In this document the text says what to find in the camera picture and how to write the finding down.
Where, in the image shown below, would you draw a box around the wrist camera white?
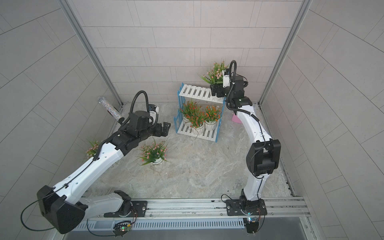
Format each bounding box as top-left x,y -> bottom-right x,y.
149,104 -> 159,121
223,75 -> 231,88

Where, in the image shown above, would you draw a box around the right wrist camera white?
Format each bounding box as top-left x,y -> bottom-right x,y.
223,75 -> 231,88

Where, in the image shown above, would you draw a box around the red flower pot back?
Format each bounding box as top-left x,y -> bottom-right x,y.
180,101 -> 200,125

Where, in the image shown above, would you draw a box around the pink metronome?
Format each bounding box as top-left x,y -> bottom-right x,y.
232,114 -> 242,124

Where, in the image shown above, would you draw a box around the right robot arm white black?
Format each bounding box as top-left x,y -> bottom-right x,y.
211,60 -> 281,217

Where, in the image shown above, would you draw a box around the left circuit board with cables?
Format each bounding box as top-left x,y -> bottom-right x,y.
86,208 -> 138,238

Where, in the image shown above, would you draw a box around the right circuit board with cables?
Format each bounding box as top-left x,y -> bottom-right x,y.
243,209 -> 266,235

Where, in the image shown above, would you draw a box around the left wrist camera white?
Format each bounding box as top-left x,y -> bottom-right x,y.
149,104 -> 159,121

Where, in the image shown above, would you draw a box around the red flower pot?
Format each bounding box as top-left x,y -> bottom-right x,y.
180,101 -> 200,125
190,111 -> 205,136
205,105 -> 222,131

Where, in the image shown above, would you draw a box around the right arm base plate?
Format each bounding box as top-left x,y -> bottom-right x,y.
226,199 -> 268,216

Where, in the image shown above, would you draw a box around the circuit board with cables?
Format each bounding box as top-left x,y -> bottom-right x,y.
243,209 -> 266,235
86,208 -> 138,238

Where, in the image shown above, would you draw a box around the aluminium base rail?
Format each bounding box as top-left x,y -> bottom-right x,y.
74,197 -> 313,235

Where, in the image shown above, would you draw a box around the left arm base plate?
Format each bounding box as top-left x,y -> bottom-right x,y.
104,190 -> 148,218

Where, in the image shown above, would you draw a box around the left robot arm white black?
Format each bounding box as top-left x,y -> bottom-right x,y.
36,97 -> 171,234

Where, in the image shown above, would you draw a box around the blue white two-tier rack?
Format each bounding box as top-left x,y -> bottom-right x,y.
174,83 -> 226,142

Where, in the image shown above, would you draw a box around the glitter tube on black stand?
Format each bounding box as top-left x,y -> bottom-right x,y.
98,97 -> 125,124

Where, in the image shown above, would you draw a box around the pink flower pot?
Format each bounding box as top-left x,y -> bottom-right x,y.
86,140 -> 100,159
200,61 -> 227,85
138,140 -> 168,166

